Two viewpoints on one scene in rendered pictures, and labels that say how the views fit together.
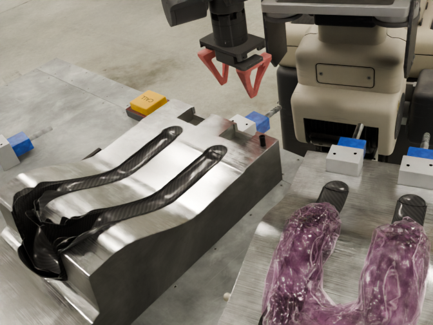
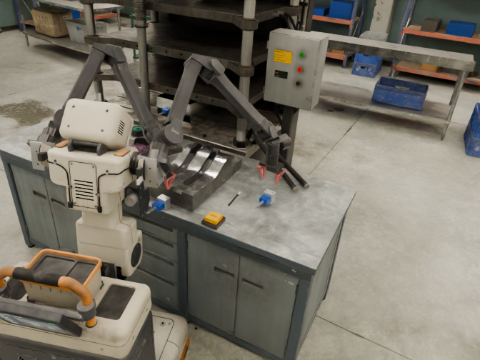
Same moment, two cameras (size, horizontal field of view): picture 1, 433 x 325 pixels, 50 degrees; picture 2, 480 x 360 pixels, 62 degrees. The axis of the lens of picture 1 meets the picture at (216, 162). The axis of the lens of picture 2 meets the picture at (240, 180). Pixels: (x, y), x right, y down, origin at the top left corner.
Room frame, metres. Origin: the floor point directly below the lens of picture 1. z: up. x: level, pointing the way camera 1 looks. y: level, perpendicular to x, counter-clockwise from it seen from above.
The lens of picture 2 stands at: (2.27, -0.39, 1.90)
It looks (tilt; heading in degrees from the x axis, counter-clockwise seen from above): 31 degrees down; 155
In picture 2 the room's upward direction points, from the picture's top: 4 degrees clockwise
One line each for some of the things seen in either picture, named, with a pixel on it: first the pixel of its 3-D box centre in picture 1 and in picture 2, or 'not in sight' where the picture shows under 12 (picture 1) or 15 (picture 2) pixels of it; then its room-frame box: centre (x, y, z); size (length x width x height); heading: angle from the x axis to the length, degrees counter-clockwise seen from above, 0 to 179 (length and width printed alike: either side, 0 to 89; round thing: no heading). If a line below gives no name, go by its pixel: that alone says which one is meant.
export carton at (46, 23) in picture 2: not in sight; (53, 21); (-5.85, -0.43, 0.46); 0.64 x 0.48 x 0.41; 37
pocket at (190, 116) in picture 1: (196, 123); (180, 191); (0.72, 0.02, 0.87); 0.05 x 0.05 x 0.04; 40
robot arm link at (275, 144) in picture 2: not in sight; (273, 147); (0.83, 0.44, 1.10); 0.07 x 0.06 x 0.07; 110
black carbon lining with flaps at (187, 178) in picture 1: (120, 182); (194, 161); (0.55, 0.15, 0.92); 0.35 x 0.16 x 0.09; 130
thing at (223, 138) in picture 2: not in sight; (193, 111); (-0.48, 0.46, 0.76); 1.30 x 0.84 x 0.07; 40
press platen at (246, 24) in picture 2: not in sight; (196, 14); (-0.46, 0.47, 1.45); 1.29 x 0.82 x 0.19; 40
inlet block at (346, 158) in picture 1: (351, 148); not in sight; (0.58, -0.22, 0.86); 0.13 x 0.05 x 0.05; 147
